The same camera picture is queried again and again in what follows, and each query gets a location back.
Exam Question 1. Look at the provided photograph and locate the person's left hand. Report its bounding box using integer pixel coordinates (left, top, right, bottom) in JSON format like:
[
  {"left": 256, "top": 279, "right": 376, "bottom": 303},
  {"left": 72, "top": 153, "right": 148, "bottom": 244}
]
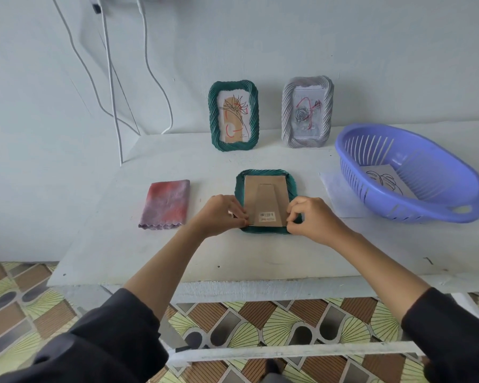
[{"left": 191, "top": 194, "right": 250, "bottom": 240}]

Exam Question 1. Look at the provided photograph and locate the person's right hand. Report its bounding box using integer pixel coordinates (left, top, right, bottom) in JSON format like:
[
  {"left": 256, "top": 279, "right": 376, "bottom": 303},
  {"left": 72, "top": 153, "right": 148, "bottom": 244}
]
[{"left": 286, "top": 196, "right": 345, "bottom": 248}]

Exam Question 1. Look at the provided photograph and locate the brown cardboard frame backing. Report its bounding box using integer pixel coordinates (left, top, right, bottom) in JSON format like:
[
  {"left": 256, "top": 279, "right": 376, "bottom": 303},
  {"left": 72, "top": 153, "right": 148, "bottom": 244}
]
[{"left": 243, "top": 175, "right": 289, "bottom": 228}]

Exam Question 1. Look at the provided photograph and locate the green photo frame with stand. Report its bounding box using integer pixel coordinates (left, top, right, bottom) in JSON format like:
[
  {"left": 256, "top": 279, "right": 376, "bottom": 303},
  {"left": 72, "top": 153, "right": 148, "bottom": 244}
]
[{"left": 235, "top": 169, "right": 303, "bottom": 235}]

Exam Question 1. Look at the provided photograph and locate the person's right forearm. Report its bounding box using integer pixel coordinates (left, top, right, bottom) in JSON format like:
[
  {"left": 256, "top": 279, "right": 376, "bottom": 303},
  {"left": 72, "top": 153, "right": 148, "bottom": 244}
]
[{"left": 329, "top": 229, "right": 479, "bottom": 383}]

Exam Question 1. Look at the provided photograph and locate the person's left forearm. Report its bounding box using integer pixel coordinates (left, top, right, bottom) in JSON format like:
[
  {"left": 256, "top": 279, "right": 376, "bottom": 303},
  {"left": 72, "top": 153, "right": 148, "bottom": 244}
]
[{"left": 0, "top": 224, "right": 208, "bottom": 383}]

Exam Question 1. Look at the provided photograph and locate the white paper sheet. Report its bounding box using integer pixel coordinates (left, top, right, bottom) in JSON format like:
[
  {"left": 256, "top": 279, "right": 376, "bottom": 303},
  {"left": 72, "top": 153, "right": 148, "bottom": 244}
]
[{"left": 319, "top": 171, "right": 374, "bottom": 219}]

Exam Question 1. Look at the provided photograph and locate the red purple folded cloth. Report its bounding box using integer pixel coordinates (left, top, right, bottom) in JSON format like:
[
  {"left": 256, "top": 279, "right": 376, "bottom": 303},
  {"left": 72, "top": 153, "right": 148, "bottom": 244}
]
[{"left": 138, "top": 180, "right": 191, "bottom": 230}]

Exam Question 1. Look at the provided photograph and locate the white paper with leaf drawing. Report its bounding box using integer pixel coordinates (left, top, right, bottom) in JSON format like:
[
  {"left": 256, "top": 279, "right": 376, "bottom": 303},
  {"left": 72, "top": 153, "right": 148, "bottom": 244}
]
[{"left": 359, "top": 164, "right": 418, "bottom": 200}]

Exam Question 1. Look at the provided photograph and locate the white table crossbar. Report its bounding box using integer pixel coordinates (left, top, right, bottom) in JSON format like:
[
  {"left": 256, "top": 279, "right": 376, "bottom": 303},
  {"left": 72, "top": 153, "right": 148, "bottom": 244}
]
[{"left": 167, "top": 341, "right": 424, "bottom": 367}]

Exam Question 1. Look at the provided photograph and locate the purple plastic slotted basket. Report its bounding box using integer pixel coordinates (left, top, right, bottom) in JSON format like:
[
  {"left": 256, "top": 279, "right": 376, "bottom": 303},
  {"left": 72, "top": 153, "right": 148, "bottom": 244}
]
[{"left": 335, "top": 123, "right": 479, "bottom": 224}]

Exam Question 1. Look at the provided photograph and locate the green frame with flower drawing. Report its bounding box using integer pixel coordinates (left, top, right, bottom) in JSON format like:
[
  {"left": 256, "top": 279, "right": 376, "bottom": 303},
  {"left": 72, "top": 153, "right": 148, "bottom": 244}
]
[{"left": 208, "top": 80, "right": 260, "bottom": 152}]

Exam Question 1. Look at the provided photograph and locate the grey frame with rose drawing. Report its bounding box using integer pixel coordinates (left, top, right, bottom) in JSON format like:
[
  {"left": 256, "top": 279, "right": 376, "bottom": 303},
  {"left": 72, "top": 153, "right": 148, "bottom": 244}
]
[{"left": 281, "top": 76, "right": 335, "bottom": 149}]

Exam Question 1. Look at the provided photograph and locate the white charger cable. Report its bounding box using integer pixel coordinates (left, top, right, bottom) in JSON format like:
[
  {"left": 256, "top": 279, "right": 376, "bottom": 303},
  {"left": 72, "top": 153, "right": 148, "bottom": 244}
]
[{"left": 136, "top": 0, "right": 174, "bottom": 135}]

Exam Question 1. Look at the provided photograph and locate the straight white cable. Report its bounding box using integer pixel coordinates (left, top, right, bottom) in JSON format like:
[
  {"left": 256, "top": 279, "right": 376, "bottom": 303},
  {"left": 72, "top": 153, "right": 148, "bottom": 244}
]
[{"left": 98, "top": 0, "right": 124, "bottom": 166}]

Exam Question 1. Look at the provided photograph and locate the thin curved white cable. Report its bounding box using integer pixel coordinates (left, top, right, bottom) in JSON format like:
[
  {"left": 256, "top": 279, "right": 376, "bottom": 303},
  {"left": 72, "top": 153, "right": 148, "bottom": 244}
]
[{"left": 50, "top": 0, "right": 141, "bottom": 136}]

